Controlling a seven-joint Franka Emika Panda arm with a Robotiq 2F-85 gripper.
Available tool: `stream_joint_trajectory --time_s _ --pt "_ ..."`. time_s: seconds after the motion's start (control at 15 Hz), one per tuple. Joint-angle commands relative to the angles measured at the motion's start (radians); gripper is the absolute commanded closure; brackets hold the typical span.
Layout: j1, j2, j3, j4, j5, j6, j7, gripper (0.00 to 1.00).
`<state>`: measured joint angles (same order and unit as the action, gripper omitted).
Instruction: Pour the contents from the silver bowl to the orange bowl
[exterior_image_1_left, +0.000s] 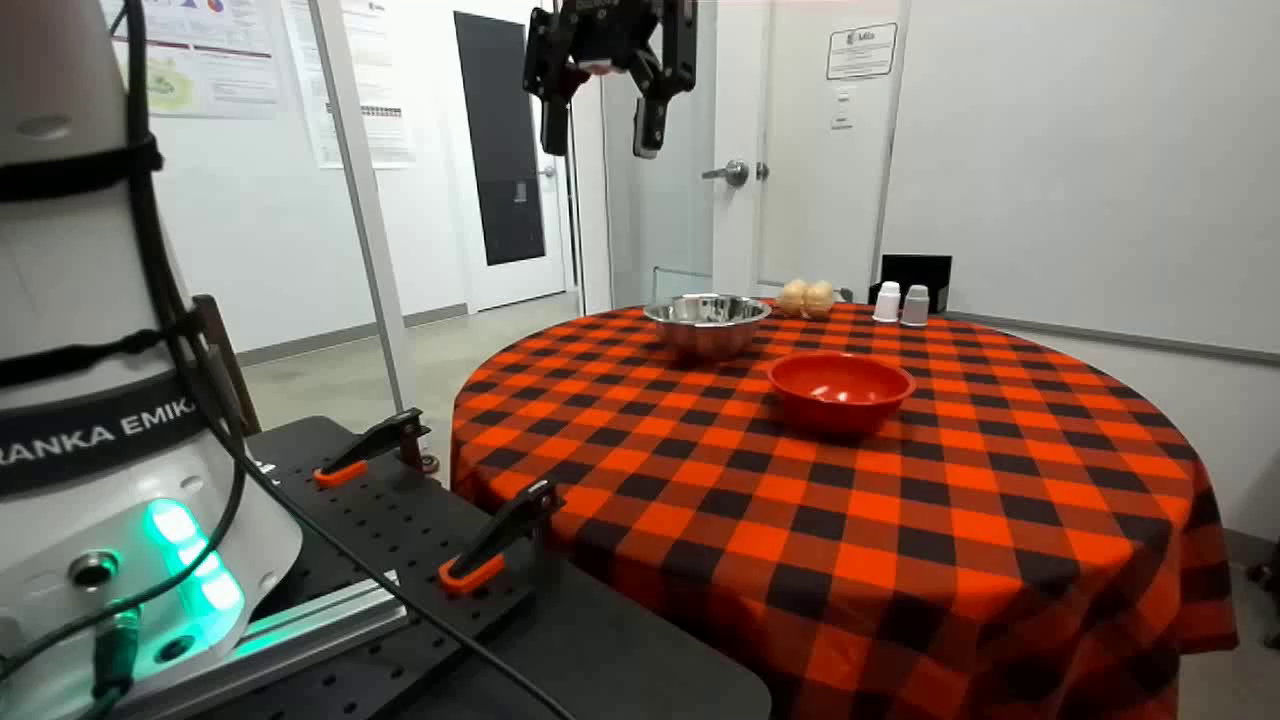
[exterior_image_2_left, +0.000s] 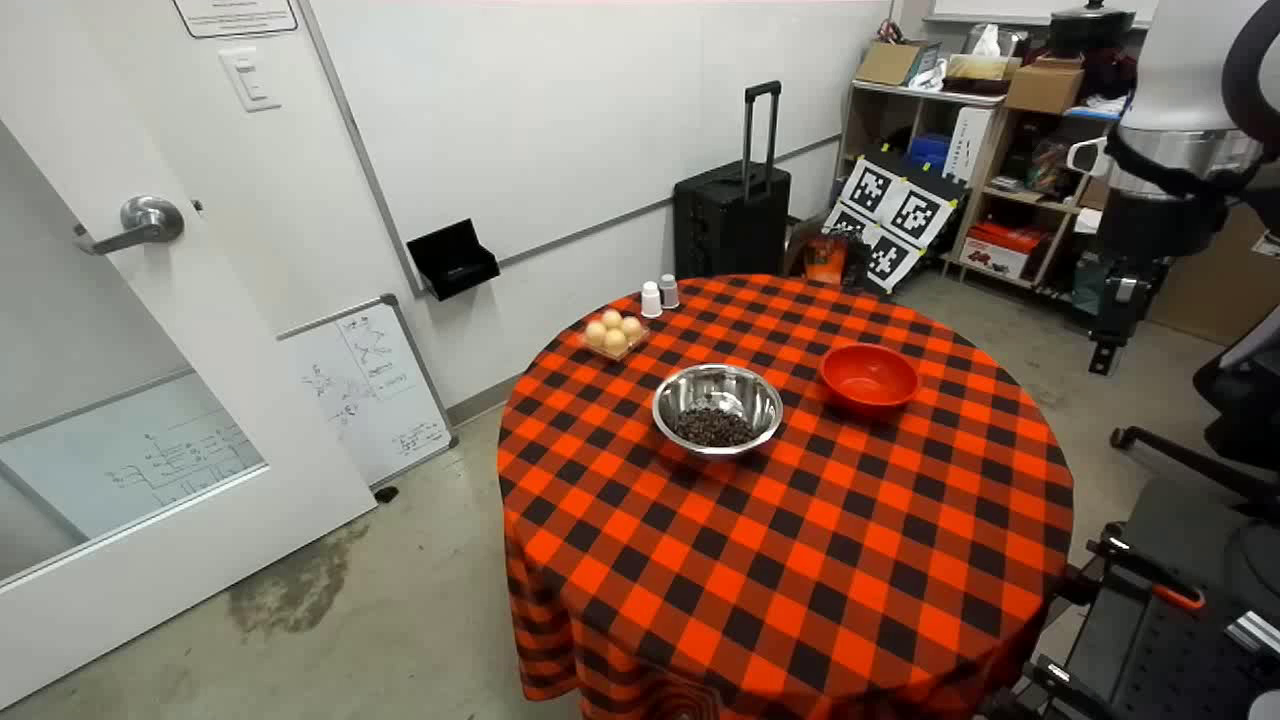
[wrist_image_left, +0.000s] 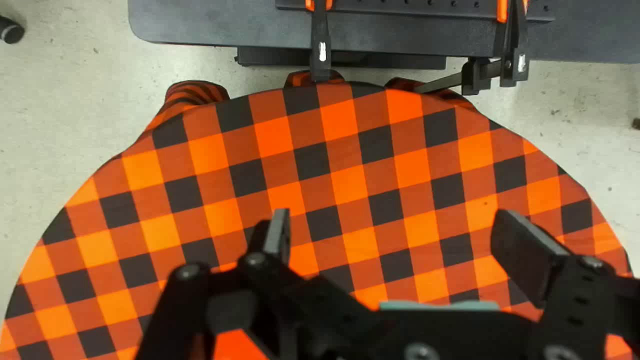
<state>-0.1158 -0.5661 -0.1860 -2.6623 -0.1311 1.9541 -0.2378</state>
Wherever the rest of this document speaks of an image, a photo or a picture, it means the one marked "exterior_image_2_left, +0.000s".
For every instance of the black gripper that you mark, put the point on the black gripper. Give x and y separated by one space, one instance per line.
1121 302

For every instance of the roasted coffee beans pile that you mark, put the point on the roasted coffee beans pile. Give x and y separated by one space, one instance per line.
709 425

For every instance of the silver metal bowl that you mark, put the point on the silver metal bowl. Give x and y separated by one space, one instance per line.
673 403

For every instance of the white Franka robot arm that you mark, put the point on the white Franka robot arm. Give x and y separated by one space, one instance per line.
1187 80

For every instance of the orange plastic bowl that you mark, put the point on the orange plastic bowl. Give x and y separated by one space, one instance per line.
864 378

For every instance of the large flat cardboard box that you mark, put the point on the large flat cardboard box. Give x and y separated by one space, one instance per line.
1224 285

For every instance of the black office chair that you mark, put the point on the black office chair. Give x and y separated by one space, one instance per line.
1242 403

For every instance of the red storage box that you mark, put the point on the red storage box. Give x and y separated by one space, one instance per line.
1002 249

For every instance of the black clamp with orange grip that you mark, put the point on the black clamp with orange grip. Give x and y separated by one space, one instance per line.
1064 686
1148 578

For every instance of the black white calibration tag board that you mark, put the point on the black white calibration tag board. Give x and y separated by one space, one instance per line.
889 212

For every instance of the wide brown cardboard box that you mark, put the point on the wide brown cardboard box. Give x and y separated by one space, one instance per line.
1042 91

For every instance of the black perforated mounting platform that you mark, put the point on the black perforated mounting platform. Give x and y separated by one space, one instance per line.
1172 652

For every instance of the black bag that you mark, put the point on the black bag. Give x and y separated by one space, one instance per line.
1089 46

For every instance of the wooden storage shelf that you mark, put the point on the wooden storage shelf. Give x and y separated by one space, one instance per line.
921 92

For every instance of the small brown cardboard box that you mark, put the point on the small brown cardboard box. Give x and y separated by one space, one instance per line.
889 63

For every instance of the red black checkered tablecloth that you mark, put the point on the red black checkered tablecloth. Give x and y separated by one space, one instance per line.
800 560

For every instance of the black rolling suitcase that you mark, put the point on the black rolling suitcase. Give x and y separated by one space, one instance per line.
729 222

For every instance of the grey pepper shaker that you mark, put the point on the grey pepper shaker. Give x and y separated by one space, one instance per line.
669 294

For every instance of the white salt shaker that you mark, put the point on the white salt shaker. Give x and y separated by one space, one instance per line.
649 302

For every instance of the wooden tray of cream eggs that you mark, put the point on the wooden tray of cream eggs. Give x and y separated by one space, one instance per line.
613 335

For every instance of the small leaning whiteboard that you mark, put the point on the small leaning whiteboard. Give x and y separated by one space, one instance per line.
364 395

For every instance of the white door with window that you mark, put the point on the white door with window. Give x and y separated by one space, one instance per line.
163 335

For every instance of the black wall holder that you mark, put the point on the black wall holder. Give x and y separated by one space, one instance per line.
455 260

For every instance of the white light switch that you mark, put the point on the white light switch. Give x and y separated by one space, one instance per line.
250 80

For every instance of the white paper wall sign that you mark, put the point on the white paper wall sign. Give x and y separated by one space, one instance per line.
238 15

